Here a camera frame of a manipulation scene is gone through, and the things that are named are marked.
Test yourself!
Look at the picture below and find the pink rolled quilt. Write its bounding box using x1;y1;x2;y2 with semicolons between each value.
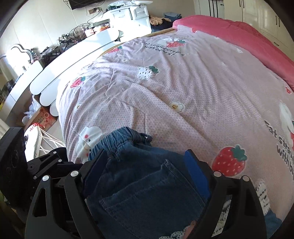
173;15;293;89

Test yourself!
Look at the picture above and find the black wall television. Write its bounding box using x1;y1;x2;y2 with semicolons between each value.
65;0;104;10

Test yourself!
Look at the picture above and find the cream white wardrobe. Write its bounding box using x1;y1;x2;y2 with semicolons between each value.
194;0;293;59

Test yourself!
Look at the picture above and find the pink strawberry print bed sheet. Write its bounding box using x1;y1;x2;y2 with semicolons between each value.
56;25;293;219

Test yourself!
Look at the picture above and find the cardboard box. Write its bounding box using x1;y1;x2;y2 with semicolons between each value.
24;107;57;131

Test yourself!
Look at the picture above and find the blue folded clothes pile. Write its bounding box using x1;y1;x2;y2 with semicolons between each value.
164;12;182;21

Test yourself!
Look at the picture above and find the blue denim pants lace trim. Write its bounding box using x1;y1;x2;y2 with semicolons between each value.
85;126;283;239

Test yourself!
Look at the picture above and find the white desk top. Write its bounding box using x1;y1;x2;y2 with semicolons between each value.
1;28;120;121

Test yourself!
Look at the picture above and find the white drawer cabinet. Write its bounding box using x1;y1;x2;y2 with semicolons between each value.
103;4;152;41

